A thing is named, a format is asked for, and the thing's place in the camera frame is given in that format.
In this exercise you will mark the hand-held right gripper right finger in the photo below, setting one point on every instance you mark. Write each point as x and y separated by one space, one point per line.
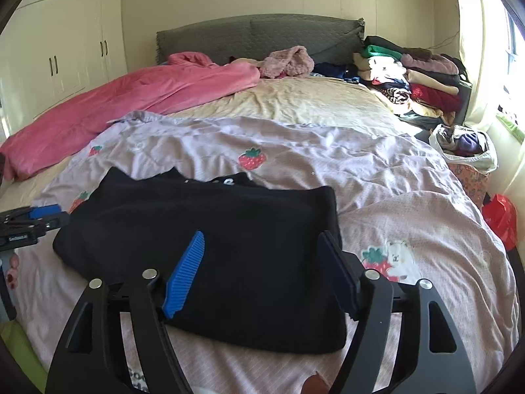
334 271

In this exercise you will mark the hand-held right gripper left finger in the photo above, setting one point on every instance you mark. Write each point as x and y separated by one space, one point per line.
184 275

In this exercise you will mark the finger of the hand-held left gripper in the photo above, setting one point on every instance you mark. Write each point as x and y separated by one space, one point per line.
57 219
45 210

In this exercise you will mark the black sweatshirt with orange cuffs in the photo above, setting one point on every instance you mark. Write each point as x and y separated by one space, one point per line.
246 234

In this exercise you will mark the white bag of clothes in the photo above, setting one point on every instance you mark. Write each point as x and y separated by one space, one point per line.
463 143

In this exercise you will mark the dark blue clothes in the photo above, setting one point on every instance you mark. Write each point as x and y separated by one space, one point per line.
332 69

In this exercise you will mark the pile of folded clothes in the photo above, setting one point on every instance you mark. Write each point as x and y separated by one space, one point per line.
426 90

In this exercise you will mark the person's left hand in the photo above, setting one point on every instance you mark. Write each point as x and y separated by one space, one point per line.
13 262

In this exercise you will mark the lilac strawberry print blanket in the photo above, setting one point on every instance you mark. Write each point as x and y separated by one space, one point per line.
369 188

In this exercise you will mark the yellow-green cloth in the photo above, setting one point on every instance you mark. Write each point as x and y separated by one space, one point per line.
20 353

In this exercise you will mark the pink quilt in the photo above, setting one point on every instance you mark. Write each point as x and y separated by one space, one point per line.
123 102

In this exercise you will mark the white wardrobe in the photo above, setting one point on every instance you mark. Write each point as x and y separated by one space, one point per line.
61 49

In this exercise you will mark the floral laundry basket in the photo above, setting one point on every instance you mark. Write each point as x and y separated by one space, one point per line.
471 184

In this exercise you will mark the beige bed sheet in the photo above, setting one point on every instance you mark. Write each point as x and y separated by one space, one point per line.
307 98

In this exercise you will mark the red plastic bag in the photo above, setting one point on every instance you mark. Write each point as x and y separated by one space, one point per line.
500 217

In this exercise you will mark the pink fluffy garment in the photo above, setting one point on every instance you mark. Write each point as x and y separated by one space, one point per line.
287 61

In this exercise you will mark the peach cloth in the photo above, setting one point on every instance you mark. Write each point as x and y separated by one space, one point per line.
246 63

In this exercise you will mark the green windowsill cloth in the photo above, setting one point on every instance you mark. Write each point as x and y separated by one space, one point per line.
512 129

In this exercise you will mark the grey quilted headboard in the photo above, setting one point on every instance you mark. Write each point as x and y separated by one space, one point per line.
229 35

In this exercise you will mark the cream curtain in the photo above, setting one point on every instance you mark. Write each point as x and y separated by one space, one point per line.
480 69

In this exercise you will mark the window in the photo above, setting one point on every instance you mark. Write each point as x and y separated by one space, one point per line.
514 41

